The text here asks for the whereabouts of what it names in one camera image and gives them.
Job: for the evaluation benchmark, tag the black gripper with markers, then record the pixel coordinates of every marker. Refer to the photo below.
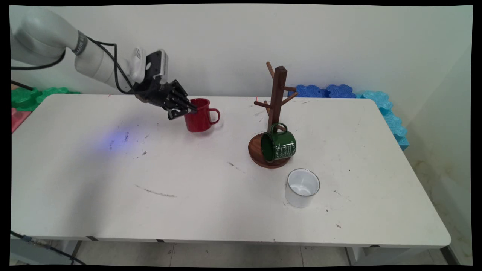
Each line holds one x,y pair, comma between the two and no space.
154,94

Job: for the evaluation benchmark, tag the red enamel mug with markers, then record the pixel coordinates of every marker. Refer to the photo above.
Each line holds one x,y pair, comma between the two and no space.
197,122

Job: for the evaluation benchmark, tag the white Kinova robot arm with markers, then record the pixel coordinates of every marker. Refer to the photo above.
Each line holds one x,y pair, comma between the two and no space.
41,34

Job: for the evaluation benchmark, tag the dark wooden mug tree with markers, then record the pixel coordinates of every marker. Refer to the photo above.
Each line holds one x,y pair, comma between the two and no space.
278,90

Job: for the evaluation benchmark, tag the green enamel mug white print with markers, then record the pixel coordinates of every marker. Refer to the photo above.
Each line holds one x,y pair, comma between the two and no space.
282,148

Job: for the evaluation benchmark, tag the dark blue foam mat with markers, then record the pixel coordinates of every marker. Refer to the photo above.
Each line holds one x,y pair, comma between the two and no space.
340,91
308,91

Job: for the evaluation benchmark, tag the green foam mat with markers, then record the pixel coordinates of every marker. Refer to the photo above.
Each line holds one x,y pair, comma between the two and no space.
30,98

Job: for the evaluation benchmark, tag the red foam mat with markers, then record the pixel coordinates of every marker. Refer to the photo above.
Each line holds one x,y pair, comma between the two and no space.
19,120

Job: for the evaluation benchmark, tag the cyan foam mat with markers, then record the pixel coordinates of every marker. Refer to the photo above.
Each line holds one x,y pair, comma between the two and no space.
403,143
393,124
376,101

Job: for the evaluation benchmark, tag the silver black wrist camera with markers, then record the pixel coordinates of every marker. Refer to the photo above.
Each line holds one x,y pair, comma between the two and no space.
157,64

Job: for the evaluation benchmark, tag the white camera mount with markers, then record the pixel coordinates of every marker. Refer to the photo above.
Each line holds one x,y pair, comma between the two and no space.
136,64

